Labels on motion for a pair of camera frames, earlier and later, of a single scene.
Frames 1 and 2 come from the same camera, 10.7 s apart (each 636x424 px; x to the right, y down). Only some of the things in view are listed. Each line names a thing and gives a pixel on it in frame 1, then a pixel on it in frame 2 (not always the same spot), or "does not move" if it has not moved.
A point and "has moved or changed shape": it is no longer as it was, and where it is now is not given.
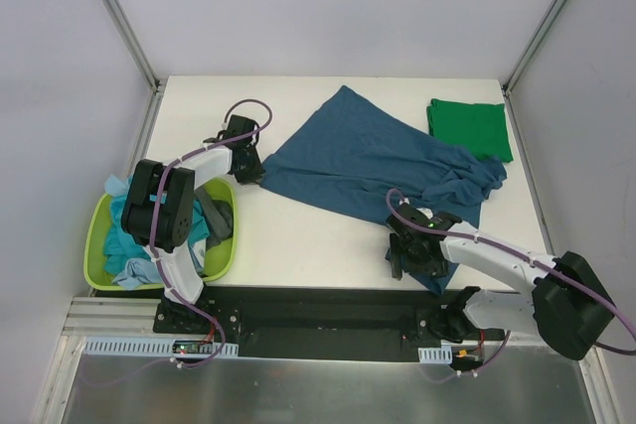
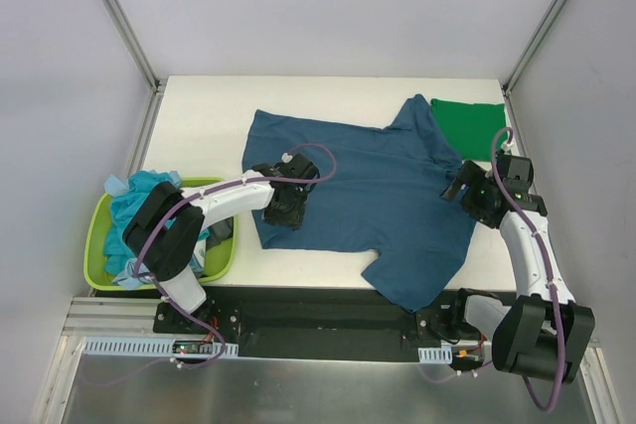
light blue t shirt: (138, 271) does not move
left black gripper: (252, 164) to (284, 208)
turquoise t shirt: (120, 247) does not move
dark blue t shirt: (358, 156) has moved or changed shape
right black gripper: (398, 252) to (465, 185)
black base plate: (319, 323) does not move
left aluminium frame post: (157, 83) does not move
